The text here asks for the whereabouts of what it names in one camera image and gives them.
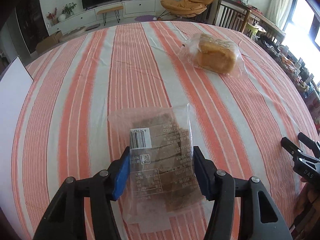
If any person's right hand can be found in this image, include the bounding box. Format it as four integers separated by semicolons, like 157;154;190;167
300;177;308;183

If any white cardboard box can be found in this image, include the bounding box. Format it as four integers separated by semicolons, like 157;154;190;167
0;55;34;221

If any purple floor mat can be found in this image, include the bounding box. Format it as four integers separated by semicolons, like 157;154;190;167
135;15;157;22

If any small wooden bench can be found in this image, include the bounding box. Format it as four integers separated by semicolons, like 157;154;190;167
96;4;124;25

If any brown cracker clear bag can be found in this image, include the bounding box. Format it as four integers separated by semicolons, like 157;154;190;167
108;104;206;239

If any cluttered side table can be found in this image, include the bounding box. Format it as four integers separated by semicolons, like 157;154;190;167
233;0;320;131

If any white tv cabinet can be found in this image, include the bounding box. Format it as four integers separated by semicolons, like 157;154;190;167
47;0;156;35

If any red flower bouquet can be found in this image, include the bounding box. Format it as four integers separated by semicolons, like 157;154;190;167
46;7;58;25

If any dark wooden chair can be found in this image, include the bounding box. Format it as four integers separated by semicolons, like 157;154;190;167
213;0;252;33

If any white sheer curtain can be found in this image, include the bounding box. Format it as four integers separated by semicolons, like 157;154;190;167
266;0;293;29

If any black display cabinet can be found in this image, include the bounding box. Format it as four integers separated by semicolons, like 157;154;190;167
7;0;48;59

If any cardboard box on floor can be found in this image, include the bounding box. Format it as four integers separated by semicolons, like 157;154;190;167
36;31;62;55

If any bread loaf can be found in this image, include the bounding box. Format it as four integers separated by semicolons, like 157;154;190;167
178;33;248;79

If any orange lounge chair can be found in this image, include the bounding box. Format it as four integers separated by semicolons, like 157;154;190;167
157;0;214;20

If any striped orange white tablecloth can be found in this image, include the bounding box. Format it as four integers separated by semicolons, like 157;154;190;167
1;21;318;239

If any white round vase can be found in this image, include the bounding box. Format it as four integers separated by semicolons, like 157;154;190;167
58;14;66;22

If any green plant in vase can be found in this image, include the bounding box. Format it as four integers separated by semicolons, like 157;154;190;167
62;2;76;18

